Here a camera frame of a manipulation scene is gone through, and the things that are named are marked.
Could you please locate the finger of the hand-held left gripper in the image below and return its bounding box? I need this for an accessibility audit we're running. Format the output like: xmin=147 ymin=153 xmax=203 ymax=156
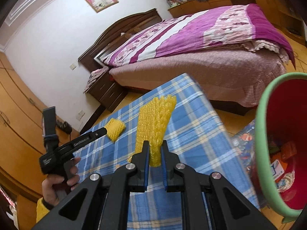
xmin=90 ymin=127 xmax=107 ymax=139

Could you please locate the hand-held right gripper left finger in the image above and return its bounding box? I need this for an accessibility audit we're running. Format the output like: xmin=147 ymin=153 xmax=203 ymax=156
xmin=31 ymin=140 xmax=151 ymax=230

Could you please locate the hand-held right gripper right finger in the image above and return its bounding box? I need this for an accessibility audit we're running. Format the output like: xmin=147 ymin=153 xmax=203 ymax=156
xmin=161 ymin=140 xmax=276 ymax=230

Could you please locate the small yellow foam net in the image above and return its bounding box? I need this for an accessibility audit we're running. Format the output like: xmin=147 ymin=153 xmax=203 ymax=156
xmin=105 ymin=118 xmax=126 ymax=141

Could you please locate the long yellow foam net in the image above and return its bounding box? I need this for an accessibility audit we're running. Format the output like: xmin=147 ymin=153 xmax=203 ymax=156
xmin=135 ymin=95 xmax=177 ymax=168

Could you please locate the red bucket with green rim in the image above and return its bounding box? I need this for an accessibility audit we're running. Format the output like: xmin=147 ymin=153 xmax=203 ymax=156
xmin=252 ymin=72 xmax=307 ymax=223

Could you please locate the green snack packet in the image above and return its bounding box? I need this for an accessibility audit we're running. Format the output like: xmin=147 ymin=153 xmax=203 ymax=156
xmin=269 ymin=134 xmax=281 ymax=154

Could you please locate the white medicine box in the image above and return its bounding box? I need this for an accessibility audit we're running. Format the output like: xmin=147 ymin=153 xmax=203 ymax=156
xmin=270 ymin=159 xmax=285 ymax=181

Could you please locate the person's left hand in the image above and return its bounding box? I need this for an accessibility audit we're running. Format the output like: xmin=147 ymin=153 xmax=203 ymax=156
xmin=42 ymin=157 xmax=82 ymax=210

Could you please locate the dark wooden nightstand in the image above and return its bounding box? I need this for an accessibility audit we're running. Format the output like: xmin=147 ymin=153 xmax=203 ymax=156
xmin=83 ymin=67 xmax=130 ymax=113

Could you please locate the light wooden wardrobe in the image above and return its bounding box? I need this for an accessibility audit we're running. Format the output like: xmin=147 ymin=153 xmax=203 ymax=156
xmin=0 ymin=51 xmax=81 ymax=221

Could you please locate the floral cloth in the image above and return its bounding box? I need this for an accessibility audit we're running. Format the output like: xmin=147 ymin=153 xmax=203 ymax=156
xmin=84 ymin=67 xmax=111 ymax=93

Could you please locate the colourful printed floor mat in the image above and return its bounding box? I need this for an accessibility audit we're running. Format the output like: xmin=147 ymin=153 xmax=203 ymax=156
xmin=230 ymin=119 xmax=258 ymax=209

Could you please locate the dark wooden bed headboard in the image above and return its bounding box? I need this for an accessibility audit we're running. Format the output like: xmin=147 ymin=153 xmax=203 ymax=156
xmin=78 ymin=8 xmax=163 ymax=72

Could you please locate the bed with purple blanket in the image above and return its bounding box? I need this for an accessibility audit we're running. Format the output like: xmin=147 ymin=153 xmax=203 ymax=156
xmin=99 ymin=3 xmax=294 ymax=67

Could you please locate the framed wall portrait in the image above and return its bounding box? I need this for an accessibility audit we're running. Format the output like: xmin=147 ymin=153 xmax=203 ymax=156
xmin=80 ymin=0 xmax=119 ymax=13

